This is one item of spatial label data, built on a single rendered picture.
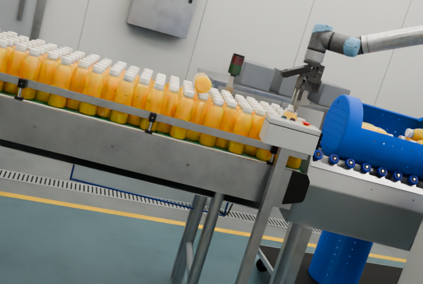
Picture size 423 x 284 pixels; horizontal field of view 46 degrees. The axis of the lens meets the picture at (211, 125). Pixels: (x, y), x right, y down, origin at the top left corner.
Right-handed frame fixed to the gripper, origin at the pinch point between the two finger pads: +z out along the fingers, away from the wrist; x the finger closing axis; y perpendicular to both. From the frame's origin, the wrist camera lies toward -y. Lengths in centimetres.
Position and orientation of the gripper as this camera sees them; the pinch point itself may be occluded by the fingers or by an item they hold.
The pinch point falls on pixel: (293, 107)
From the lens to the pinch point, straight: 207.4
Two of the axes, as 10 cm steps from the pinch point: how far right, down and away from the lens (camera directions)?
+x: -0.7, -2.2, 9.7
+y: 9.6, 2.5, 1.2
